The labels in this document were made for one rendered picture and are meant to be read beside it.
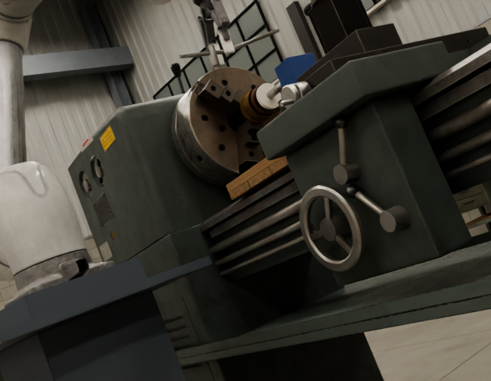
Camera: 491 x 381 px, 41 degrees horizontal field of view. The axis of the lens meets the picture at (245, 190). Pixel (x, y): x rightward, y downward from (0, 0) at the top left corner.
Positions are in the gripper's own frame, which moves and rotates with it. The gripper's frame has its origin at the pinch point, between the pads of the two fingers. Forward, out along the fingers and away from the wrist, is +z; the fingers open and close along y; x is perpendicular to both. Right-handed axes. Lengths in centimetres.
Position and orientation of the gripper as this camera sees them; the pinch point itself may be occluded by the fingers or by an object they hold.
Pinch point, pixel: (222, 51)
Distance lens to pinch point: 193.7
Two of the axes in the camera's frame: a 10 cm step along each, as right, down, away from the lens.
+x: -8.8, 2.0, -4.2
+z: 3.0, 9.4, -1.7
